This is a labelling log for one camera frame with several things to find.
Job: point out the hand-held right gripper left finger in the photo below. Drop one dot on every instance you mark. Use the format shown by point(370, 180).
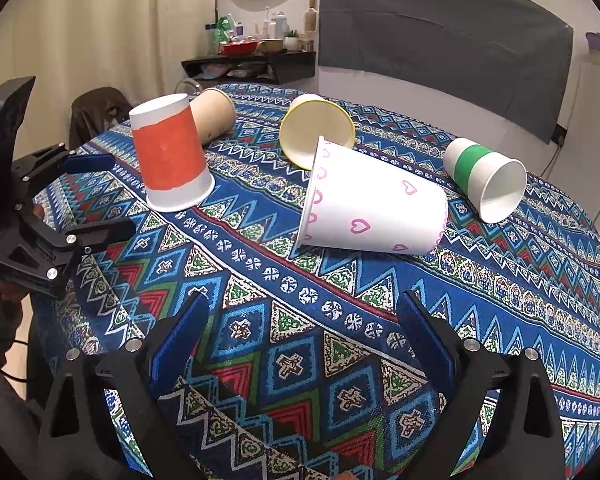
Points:
point(180, 337)

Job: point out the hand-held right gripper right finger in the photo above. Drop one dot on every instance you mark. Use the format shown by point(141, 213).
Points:
point(425, 335)

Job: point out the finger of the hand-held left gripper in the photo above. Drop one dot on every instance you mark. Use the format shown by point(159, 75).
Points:
point(90, 162)
point(110, 230)

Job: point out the white cup with pink hearts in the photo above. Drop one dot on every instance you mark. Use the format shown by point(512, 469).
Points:
point(375, 200)

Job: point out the person's left forearm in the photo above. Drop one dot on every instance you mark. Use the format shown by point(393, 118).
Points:
point(0, 310)

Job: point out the white cup with orange band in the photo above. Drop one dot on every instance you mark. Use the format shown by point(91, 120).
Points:
point(167, 150)

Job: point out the brown paper cup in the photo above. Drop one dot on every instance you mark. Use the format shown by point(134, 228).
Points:
point(216, 115)

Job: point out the white cup with green band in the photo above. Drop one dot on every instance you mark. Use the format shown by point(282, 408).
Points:
point(472, 165)

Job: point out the yellow paper cup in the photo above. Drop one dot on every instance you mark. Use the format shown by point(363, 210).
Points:
point(315, 130)

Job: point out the blue patterned tablecloth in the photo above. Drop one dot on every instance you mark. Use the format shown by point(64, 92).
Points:
point(290, 320)

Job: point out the clear chair back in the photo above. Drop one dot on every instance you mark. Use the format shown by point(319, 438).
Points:
point(187, 85)

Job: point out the cream curtain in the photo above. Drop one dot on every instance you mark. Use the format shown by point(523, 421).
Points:
point(95, 25)

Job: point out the green plastic bottle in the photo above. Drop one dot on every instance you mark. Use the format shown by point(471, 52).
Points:
point(220, 35)

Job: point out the red bowl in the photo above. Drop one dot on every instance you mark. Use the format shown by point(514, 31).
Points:
point(237, 49)

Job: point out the dark cloth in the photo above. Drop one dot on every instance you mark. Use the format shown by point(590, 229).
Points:
point(5, 425)

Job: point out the white bottle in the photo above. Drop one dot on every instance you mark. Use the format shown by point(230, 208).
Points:
point(280, 26)

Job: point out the small potted plant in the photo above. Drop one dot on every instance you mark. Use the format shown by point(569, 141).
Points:
point(291, 42)

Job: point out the wooden brush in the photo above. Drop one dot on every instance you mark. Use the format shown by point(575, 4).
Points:
point(311, 17)

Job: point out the black wall shelf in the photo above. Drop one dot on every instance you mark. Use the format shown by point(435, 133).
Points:
point(290, 65)

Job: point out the black wall socket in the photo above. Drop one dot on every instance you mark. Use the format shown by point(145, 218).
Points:
point(560, 136)

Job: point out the grey wall cloth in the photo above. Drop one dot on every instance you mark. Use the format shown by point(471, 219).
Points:
point(430, 35)

